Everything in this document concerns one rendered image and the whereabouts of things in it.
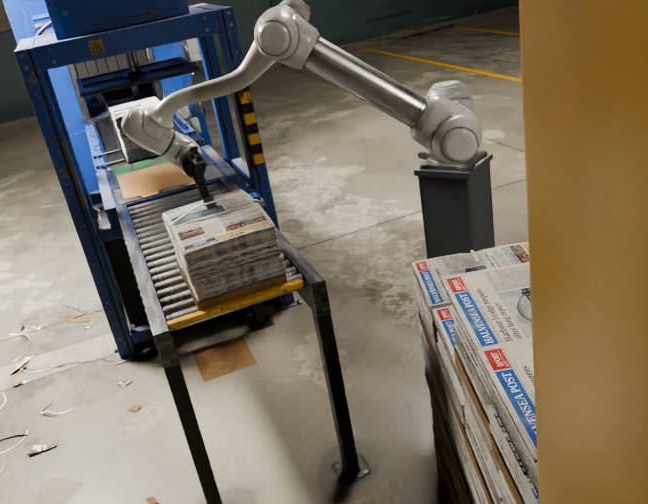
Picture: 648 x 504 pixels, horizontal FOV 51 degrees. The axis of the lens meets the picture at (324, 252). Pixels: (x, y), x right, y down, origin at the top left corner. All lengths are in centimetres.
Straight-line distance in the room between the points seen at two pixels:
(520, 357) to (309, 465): 156
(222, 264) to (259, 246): 12
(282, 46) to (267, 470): 155
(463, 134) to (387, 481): 125
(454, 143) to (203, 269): 82
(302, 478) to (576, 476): 244
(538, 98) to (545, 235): 3
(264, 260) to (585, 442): 191
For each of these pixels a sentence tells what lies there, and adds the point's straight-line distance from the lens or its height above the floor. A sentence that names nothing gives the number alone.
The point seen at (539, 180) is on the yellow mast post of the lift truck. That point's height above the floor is 171.
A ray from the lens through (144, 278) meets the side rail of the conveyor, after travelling 245.
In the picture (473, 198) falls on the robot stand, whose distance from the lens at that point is 235.
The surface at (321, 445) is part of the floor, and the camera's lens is 274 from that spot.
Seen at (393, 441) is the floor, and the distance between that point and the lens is 270.
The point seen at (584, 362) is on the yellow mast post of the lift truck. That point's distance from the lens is 17.
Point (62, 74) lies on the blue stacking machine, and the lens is 553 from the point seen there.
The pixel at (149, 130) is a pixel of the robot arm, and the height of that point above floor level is 129.
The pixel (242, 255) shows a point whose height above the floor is 96.
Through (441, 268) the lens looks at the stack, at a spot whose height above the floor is 83.
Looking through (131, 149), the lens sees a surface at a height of 87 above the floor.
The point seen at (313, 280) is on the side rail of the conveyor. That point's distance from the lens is 214.
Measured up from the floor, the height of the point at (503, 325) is 107.
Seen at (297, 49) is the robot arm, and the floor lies 149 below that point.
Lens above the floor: 177
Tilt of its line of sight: 25 degrees down
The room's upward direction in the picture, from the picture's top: 10 degrees counter-clockwise
